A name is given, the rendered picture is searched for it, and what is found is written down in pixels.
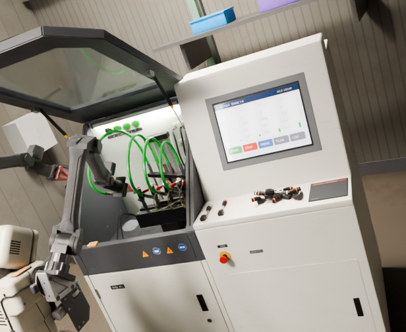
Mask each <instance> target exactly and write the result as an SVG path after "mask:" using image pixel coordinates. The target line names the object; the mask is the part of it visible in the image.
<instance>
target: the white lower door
mask: <svg viewBox="0 0 406 332"><path fill-rule="evenodd" d="M89 278H90V280H91V282H92V284H93V286H94V288H95V292H96V294H97V296H98V298H99V299H101V301H102V303H103V305H104V307H105V309H106V311H107V313H108V315H109V317H110V319H111V321H112V322H113V324H114V326H115V328H116V330H117V332H230V331H229V328H228V326H227V324H226V321H225V318H224V316H223V314H222V311H221V309H220V307H219V304H218V301H217V299H216V296H215V294H214V291H213V289H212V286H211V284H210V281H209V279H208V276H207V275H206V272H205V269H204V266H203V265H202V262H201V260H200V261H195V262H185V263H176V264H170V265H161V266H155V267H146V268H140V269H131V270H126V271H116V272H111V273H101V274H96V275H90V276H89Z"/></svg>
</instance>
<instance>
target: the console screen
mask: <svg viewBox="0 0 406 332"><path fill-rule="evenodd" d="M205 102H206V107H207V110H208V114H209V118H210V122H211V125H212V130H213V133H214V137H215V140H216V145H217V150H218V152H219V157H220V160H221V165H222V167H223V170H224V171H226V170H230V169H236V168H239V167H246V166H249V165H255V164H259V163H264V162H268V161H273V160H277V159H283V158H286V157H293V156H296V155H302V154H306V153H311V152H317V151H321V150H322V146H321V143H320V137H319V134H318V129H317V126H316V121H315V118H314V112H313V109H312V104H311V100H310V96H309V92H308V87H307V84H306V78H305V74H304V72H300V73H298V74H294V75H291V76H286V77H283V78H279V79H277V80H272V81H269V82H265V83H262V84H258V85H255V86H251V87H248V88H244V89H241V90H237V91H234V92H229V93H226V94H222V95H220V96H216V97H211V98H208V99H205Z"/></svg>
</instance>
